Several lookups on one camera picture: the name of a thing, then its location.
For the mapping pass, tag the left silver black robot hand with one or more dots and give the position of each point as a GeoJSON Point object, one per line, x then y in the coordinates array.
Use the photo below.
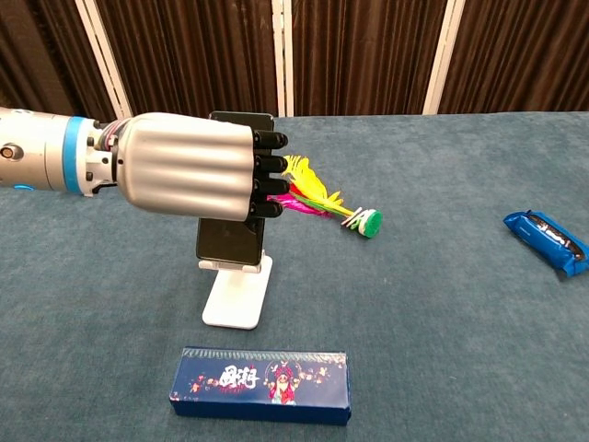
{"type": "Point", "coordinates": [193, 166]}

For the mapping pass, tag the black smartphone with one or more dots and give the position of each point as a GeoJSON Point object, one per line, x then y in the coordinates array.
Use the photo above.
{"type": "Point", "coordinates": [232, 239]}

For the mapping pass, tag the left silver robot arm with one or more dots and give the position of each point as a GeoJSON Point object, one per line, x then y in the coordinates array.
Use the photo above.
{"type": "Point", "coordinates": [41, 152]}

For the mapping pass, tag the white folding phone stand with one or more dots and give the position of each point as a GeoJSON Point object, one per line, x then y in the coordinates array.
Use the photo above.
{"type": "Point", "coordinates": [237, 294]}

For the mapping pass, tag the colourful feather shuttlecock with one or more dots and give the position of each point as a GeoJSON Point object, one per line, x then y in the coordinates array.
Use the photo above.
{"type": "Point", "coordinates": [322, 198]}

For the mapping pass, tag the dark blue printed box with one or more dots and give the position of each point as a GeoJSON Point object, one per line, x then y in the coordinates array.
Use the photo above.
{"type": "Point", "coordinates": [260, 386]}

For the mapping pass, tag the blue cookie packet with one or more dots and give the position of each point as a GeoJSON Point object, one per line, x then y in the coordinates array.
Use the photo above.
{"type": "Point", "coordinates": [547, 241]}

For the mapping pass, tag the white folding screen frame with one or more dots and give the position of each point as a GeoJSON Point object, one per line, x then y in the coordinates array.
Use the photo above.
{"type": "Point", "coordinates": [283, 57]}

